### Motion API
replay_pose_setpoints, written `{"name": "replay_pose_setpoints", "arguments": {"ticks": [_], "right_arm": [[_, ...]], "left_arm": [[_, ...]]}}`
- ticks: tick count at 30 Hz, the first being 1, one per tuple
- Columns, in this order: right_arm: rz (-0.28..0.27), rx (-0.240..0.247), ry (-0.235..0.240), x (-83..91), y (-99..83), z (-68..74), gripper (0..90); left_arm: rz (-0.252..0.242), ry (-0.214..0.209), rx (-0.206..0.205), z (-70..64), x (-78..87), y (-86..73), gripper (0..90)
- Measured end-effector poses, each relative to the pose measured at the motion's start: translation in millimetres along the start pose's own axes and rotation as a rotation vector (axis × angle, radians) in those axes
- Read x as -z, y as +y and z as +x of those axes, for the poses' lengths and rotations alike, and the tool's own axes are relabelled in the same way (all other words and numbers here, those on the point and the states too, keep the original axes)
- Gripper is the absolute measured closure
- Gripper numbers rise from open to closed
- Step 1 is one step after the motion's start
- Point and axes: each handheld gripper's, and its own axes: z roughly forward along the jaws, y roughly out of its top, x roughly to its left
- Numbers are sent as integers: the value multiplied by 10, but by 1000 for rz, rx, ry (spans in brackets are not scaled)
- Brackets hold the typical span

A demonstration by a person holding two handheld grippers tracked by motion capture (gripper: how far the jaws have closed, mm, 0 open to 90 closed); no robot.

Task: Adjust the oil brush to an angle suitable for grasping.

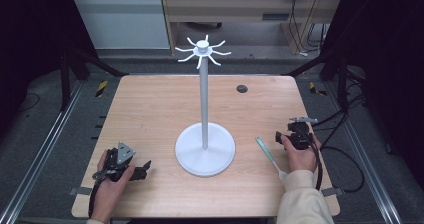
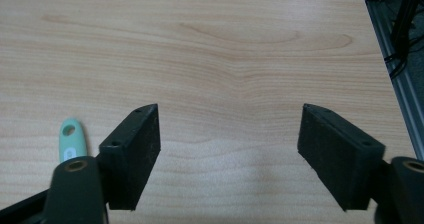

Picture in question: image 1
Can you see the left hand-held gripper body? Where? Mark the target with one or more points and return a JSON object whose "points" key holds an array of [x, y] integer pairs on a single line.
{"points": [[120, 154]]}

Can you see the grey metal table bracket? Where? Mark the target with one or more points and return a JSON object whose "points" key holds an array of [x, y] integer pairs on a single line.
{"points": [[80, 191], [332, 191]]}

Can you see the black metal frame stand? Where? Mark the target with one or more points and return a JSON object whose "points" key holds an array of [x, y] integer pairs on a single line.
{"points": [[333, 67], [71, 70]]}

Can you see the person's left hand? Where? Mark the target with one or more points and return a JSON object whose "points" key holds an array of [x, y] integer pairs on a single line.
{"points": [[111, 190]]}

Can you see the aluminium floor rail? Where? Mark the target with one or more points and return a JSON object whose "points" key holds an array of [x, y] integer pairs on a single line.
{"points": [[40, 154], [363, 157]]}

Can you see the person's right hand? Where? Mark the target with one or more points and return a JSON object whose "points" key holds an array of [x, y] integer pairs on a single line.
{"points": [[301, 159]]}

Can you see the yellow black striped tape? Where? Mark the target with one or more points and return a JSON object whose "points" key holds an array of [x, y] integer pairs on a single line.
{"points": [[101, 88], [315, 89]]}

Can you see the light wooden desk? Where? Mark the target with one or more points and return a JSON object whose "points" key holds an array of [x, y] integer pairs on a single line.
{"points": [[233, 10]]}

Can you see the white cabinet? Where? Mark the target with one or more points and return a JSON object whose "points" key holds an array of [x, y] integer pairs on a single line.
{"points": [[123, 20]]}

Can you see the white hook rack stand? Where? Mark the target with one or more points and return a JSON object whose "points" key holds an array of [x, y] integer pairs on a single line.
{"points": [[204, 117]]}

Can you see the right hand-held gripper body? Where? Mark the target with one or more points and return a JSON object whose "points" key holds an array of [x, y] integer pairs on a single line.
{"points": [[300, 135]]}

